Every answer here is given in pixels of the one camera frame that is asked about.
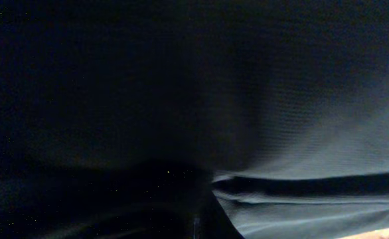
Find black t-shirt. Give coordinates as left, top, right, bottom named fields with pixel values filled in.
left=0, top=1, right=389, bottom=238

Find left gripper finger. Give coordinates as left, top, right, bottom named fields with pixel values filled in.
left=193, top=192, right=244, bottom=239

